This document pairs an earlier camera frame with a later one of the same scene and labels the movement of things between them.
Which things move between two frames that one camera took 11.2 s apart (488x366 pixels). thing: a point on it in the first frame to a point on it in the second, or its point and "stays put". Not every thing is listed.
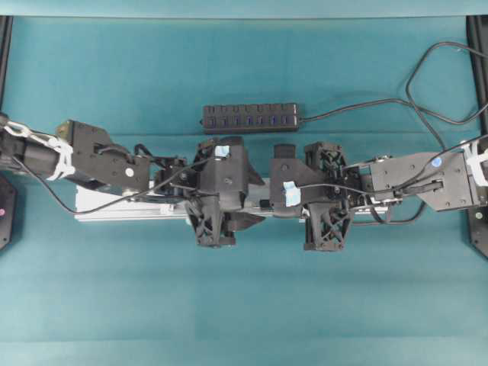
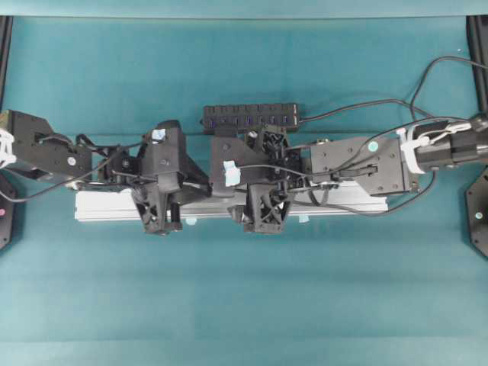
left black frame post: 6,38 stays put
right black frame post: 477,35 stays put
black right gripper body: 326,205 to 285,167
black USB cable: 408,81 to 395,101
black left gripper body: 223,176 to 159,185
